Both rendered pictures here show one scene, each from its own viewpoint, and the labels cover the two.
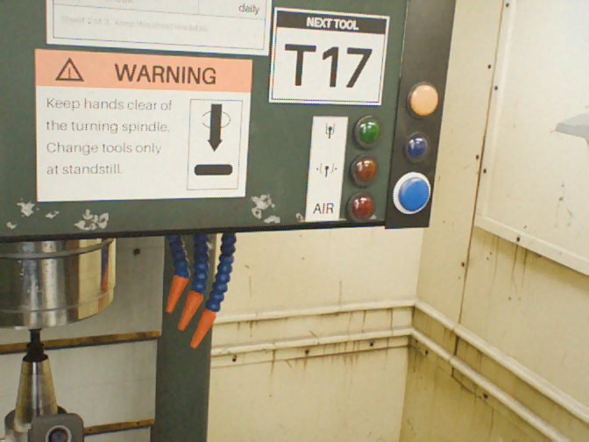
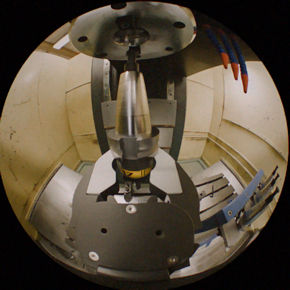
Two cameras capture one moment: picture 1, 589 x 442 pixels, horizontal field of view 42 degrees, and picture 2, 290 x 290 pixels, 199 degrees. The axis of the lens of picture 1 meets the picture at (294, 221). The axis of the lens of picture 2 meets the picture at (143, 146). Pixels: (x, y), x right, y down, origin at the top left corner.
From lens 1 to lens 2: 0.77 m
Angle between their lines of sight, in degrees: 25
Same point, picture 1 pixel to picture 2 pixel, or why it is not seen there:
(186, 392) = (177, 141)
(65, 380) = not seen: hidden behind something
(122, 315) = (165, 120)
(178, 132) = not seen: outside the picture
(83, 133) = not seen: outside the picture
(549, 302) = (236, 132)
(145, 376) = (170, 136)
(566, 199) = (240, 113)
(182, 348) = (177, 131)
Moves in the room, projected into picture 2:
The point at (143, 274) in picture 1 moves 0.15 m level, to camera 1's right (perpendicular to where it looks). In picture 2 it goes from (171, 109) to (194, 113)
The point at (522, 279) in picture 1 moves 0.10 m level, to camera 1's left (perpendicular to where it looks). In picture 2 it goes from (231, 128) to (225, 126)
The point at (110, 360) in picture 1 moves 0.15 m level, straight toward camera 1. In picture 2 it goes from (162, 131) to (164, 140)
